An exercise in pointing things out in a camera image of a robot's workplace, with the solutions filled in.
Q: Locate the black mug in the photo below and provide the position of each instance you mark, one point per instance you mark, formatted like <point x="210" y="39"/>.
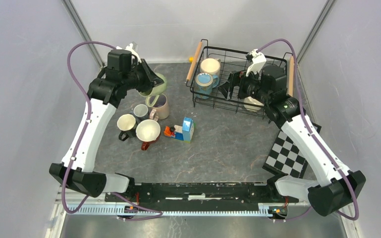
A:
<point x="127" y="125"/>

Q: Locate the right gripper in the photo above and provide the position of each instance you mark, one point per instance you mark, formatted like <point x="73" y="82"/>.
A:
<point x="243" y="81"/>

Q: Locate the grey blue small cup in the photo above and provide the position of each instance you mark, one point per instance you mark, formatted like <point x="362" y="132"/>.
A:
<point x="141" y="112"/>

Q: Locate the red mug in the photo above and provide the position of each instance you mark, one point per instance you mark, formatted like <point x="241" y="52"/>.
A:
<point x="149" y="132"/>

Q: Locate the cream floral mug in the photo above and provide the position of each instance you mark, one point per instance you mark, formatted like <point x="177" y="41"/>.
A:
<point x="210" y="66"/>

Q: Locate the slotted cable duct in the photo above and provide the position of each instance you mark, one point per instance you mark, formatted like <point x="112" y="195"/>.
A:
<point x="121" y="209"/>

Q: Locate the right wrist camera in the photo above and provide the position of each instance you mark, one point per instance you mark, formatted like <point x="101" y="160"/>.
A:
<point x="257" y="59"/>

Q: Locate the cream cup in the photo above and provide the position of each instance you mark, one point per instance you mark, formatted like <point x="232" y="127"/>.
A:
<point x="252" y="104"/>

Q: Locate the blue mug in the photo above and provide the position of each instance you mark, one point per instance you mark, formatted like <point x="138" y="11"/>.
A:
<point x="204" y="85"/>

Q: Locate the green mug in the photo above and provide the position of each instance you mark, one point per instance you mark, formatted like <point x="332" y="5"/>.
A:
<point x="151" y="96"/>

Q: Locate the toy block structure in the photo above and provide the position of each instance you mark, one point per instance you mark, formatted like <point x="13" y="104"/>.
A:
<point x="182" y="132"/>

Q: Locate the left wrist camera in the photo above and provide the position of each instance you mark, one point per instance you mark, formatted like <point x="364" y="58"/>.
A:
<point x="132" y="47"/>

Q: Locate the checkerboard calibration board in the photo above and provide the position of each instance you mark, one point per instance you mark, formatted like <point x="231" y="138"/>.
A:
<point x="285" y="158"/>

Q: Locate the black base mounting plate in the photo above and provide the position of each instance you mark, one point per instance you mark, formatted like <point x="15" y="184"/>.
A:
<point x="205" y="197"/>

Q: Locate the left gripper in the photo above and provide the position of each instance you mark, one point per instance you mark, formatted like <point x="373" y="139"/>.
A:
<point x="151" y="79"/>

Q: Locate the black wire dish rack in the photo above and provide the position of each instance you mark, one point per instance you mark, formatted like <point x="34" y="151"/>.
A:
<point x="239" y="101"/>

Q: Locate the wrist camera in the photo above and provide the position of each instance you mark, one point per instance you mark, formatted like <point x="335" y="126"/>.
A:
<point x="132" y="47"/>
<point x="257" y="59"/>

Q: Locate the pink mug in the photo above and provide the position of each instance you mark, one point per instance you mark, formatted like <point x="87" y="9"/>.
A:
<point x="159" y="107"/>

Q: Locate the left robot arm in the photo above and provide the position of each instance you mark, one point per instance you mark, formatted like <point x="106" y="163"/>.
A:
<point x="125" y="71"/>

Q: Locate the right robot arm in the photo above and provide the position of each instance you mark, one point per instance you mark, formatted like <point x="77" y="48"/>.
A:
<point x="337" y="186"/>

